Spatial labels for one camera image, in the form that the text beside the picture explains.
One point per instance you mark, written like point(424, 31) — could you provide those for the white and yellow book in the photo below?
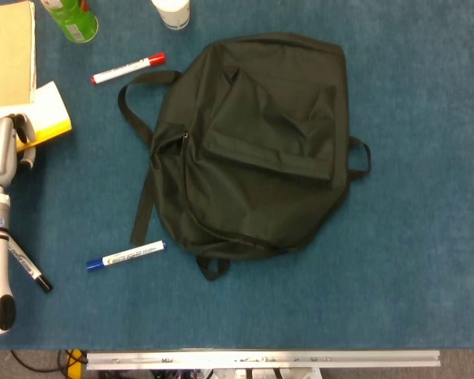
point(51, 114)

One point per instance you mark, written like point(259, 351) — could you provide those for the black fabric backpack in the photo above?
point(260, 197)

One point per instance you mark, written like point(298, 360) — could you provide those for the beige paper notebook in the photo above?
point(8, 55)

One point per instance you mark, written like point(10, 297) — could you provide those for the black whiteboard marker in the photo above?
point(27, 268)

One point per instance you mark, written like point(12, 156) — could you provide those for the red whiteboard marker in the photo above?
point(122, 69)

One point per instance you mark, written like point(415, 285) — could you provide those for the green plastic bottle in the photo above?
point(73, 21)

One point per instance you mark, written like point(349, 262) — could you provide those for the blue whiteboard marker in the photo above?
point(130, 254)

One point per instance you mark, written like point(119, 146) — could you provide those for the white paper cup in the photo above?
point(174, 13)

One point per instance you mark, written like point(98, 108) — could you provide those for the yellow plastic piece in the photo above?
point(76, 367)

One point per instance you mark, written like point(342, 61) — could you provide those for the blue felt table cover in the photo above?
point(399, 237)

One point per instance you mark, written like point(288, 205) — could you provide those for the aluminium profile rail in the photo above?
point(260, 359)

